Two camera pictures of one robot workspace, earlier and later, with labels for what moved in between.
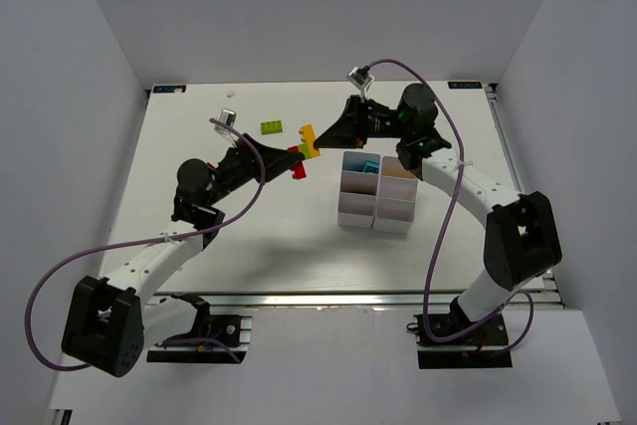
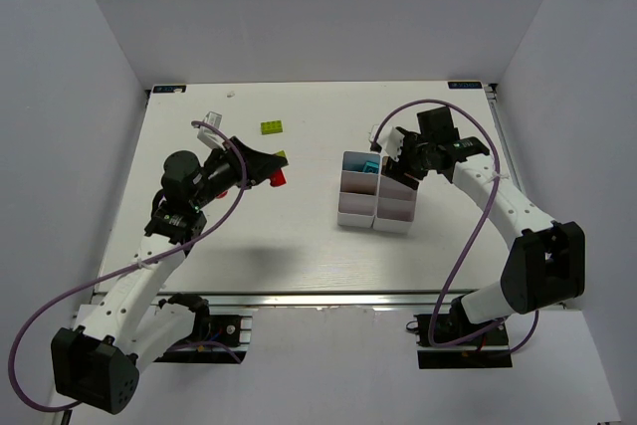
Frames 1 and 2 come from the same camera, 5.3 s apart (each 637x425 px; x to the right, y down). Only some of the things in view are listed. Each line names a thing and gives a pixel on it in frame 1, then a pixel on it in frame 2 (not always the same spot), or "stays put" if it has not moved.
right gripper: [358, 119] → [407, 152]
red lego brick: [299, 168] → [277, 178]
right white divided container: [396, 197] stays put
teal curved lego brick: [371, 167] stays put
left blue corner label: [169, 89] stays put
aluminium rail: [386, 302] stays put
